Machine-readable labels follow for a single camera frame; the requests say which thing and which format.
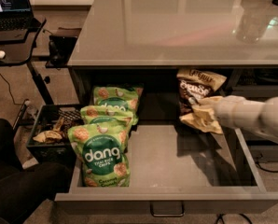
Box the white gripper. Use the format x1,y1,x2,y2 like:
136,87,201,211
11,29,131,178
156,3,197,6
193,95,244,129

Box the dark sea salt chip bag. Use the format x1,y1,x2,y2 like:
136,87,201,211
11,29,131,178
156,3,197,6
176,68,227,134

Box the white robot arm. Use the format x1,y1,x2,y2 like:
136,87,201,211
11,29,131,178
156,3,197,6
192,95,278,144

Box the open grey drawer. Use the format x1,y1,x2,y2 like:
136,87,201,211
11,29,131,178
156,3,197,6
56,67,278,215

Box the rear green dang chip bag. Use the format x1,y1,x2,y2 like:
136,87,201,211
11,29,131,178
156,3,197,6
93,84,144,125

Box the green dang chip bag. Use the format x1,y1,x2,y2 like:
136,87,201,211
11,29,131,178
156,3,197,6
68,120,131,188
80,105,133,134
93,84,144,125

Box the front green dang chip bag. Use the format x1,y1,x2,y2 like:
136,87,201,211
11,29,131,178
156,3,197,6
68,120,131,188

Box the middle green dang chip bag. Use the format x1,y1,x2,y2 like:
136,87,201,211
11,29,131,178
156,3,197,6
80,105,133,134

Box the snack bags in crate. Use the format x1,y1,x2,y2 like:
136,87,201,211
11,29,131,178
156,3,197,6
33,118,65,144

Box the black plastic crate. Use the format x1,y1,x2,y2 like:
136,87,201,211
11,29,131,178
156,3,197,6
26,105,83,166

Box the black laptop stand table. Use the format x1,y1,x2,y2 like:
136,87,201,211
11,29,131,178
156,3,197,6
0,15,55,105

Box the person's leg in black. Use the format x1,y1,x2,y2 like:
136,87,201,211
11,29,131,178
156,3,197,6
0,119,71,224

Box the black laptop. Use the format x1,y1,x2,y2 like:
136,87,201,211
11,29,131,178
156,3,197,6
0,0,34,44

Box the black floor cable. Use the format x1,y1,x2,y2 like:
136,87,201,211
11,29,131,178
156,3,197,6
254,158,278,174

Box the metal drawer handle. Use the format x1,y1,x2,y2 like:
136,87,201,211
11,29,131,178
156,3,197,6
150,202,185,217

